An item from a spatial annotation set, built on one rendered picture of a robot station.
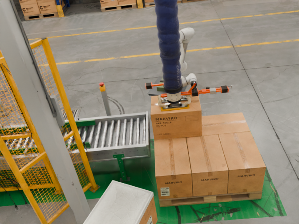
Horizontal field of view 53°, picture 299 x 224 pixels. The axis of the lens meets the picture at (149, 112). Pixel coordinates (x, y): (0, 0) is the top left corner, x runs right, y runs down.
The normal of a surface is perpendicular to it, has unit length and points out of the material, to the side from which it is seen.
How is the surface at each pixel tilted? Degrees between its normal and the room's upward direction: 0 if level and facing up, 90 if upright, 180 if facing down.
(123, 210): 0
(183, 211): 0
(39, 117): 90
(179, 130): 90
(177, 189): 90
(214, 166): 0
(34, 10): 89
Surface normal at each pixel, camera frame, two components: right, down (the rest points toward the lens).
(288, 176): -0.11, -0.80
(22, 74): 0.01, 0.59
